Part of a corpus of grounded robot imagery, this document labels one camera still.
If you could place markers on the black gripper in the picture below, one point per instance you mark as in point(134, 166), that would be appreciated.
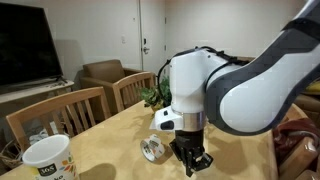
point(190, 140)

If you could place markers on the clear Scotch packing tape roll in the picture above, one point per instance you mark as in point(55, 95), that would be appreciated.
point(155, 146)

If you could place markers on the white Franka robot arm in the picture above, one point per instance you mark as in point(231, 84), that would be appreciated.
point(266, 93)

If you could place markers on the white paper sheet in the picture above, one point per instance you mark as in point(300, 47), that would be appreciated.
point(151, 126)

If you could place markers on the green potted plant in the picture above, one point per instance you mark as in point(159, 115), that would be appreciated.
point(151, 95)

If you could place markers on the wooden chair with draped cloth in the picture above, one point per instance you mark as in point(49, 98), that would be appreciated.
point(296, 160)

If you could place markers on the light wooden slatted chair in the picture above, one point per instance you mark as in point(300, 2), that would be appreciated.
point(130, 81)
point(50, 103)

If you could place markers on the dark red cloth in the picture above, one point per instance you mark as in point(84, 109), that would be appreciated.
point(293, 128)

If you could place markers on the brown armchair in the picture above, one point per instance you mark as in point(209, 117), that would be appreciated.
point(103, 71)

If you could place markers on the striped throw pillow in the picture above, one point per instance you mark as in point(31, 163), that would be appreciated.
point(314, 88)

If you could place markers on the white door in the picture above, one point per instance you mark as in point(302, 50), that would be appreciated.
point(153, 26)

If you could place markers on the white 365 paper container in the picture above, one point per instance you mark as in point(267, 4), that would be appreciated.
point(50, 163)

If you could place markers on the white TV console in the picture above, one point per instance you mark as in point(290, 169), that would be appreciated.
point(33, 90)

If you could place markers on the wicker basket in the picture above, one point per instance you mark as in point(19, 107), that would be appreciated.
point(11, 160)

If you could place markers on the black flat-screen television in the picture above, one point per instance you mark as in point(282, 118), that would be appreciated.
point(26, 46)

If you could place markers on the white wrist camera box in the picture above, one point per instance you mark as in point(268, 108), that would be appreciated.
point(166, 116)

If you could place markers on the white light switch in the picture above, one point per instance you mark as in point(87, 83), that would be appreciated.
point(123, 39)

